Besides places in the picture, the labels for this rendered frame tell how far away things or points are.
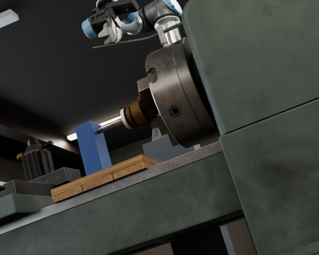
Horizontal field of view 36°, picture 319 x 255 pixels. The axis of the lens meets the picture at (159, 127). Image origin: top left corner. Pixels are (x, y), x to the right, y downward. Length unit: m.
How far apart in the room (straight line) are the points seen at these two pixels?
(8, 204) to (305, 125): 0.84
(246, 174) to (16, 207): 0.66
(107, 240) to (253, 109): 0.53
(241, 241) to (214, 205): 7.41
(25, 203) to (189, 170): 0.51
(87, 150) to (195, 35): 0.52
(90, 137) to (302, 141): 0.69
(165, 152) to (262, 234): 0.85
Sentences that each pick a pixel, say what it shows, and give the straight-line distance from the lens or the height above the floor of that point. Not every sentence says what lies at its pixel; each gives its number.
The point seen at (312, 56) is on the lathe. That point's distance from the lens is 1.21.
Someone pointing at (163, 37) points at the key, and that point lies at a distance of 1.56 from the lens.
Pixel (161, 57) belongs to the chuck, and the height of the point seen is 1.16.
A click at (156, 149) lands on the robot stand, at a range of 1.94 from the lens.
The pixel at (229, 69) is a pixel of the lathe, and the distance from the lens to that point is 1.24.
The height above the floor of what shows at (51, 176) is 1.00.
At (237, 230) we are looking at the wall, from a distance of 8.66.
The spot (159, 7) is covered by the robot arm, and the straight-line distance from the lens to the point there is 2.19.
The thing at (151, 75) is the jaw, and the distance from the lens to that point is 1.39.
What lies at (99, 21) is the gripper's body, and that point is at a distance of 1.66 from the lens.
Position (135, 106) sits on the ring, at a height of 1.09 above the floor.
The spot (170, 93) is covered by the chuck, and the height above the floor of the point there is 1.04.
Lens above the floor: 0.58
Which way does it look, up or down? 17 degrees up
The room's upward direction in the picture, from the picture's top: 17 degrees counter-clockwise
